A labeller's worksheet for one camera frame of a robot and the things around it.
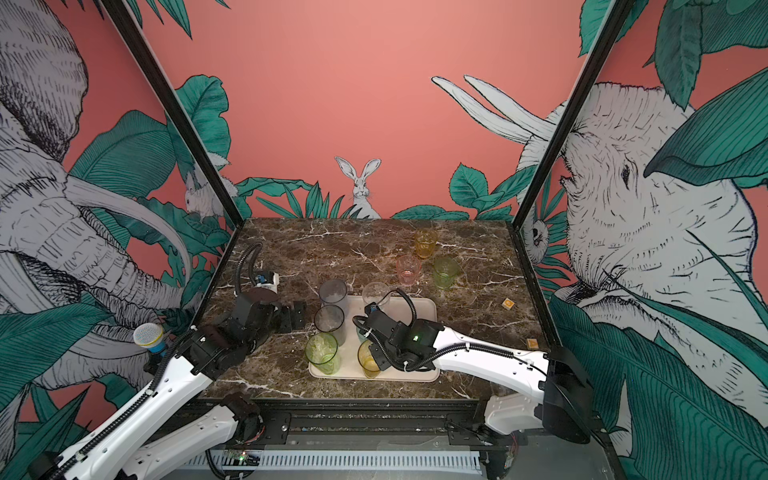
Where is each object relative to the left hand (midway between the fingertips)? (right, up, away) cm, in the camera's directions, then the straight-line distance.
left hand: (290, 301), depth 75 cm
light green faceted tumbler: (+6, -15, +7) cm, 18 cm away
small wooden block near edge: (+68, -15, +13) cm, 71 cm away
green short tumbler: (+45, +6, +29) cm, 54 cm away
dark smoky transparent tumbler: (+8, -6, +9) cm, 14 cm away
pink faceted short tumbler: (+32, +6, +30) cm, 44 cm away
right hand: (+22, -12, +1) cm, 25 cm away
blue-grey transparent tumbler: (+7, 0, +17) cm, 19 cm away
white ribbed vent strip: (+16, -38, -5) cm, 41 cm away
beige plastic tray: (+27, +1, -11) cm, 30 cm away
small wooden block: (+64, -5, +23) cm, 69 cm away
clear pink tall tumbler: (+21, +1, +9) cm, 23 cm away
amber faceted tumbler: (+39, +16, +39) cm, 57 cm away
